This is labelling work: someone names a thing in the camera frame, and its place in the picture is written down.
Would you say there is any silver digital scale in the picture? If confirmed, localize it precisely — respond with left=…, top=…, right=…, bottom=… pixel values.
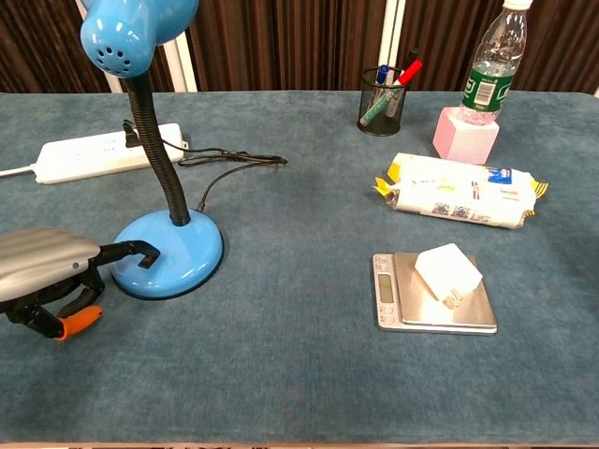
left=372, top=252, right=498, bottom=336

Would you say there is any white power strip cable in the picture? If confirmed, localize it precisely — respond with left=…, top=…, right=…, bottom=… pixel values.
left=0, top=163, right=37, bottom=179

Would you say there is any white charger plug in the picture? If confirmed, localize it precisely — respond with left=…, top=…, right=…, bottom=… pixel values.
left=414, top=242, right=484, bottom=310

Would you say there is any blue table cloth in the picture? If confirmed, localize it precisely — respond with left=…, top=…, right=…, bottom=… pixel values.
left=0, top=89, right=599, bottom=445

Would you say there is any yellow white snack package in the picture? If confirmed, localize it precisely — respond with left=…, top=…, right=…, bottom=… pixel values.
left=373, top=152, right=549, bottom=230

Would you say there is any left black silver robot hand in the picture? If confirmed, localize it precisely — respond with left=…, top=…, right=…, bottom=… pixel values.
left=0, top=226, right=161, bottom=341

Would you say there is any red capped marker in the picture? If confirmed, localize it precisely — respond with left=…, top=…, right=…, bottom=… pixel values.
left=391, top=58, right=424, bottom=88

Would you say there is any blue desk lamp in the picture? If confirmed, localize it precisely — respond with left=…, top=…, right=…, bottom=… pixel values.
left=80, top=0, right=225, bottom=300

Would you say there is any white power strip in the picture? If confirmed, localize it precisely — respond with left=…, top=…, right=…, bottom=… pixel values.
left=35, top=123, right=186, bottom=185

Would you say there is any black mesh pen holder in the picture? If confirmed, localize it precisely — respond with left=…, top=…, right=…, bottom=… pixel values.
left=358, top=65, right=406, bottom=138

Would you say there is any dark brown curtain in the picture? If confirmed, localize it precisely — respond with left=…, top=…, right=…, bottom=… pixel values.
left=0, top=0, right=599, bottom=94

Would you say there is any pink cube box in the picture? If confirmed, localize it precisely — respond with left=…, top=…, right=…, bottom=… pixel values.
left=432, top=106, right=500, bottom=166

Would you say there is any black lamp cord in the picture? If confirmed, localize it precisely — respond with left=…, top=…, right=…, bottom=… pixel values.
left=122, top=119, right=288, bottom=212

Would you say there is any clear plastic water bottle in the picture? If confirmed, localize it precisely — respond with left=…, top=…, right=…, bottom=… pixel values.
left=460, top=0, right=529, bottom=127

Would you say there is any green patterned marker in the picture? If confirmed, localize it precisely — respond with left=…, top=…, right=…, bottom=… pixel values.
left=358, top=91, right=399, bottom=127

